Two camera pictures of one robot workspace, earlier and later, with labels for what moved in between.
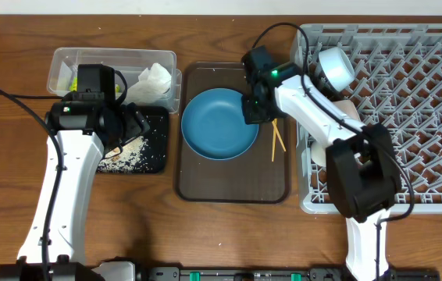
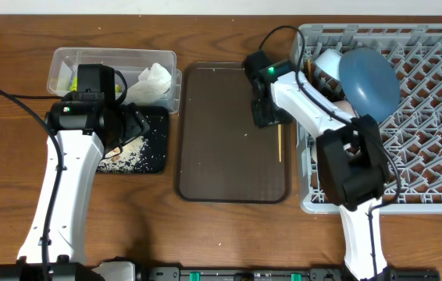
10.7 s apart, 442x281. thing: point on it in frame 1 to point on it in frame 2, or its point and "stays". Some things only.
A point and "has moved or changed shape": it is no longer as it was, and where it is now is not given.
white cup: [319, 153] stays
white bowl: [347, 107] stays
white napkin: [153, 87] stays
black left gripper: [134, 124] stays
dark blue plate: [213, 125] to [369, 83]
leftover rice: [127, 161] stays
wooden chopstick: [276, 121] has moved or changed shape
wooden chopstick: [275, 127] has moved or changed shape
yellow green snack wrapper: [74, 86] stays
